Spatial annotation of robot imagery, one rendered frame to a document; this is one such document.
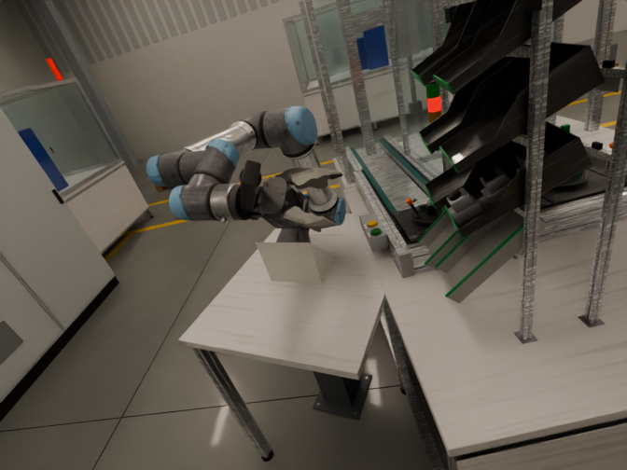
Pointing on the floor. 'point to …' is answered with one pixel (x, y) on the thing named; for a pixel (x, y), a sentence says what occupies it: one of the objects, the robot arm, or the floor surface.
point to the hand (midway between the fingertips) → (332, 196)
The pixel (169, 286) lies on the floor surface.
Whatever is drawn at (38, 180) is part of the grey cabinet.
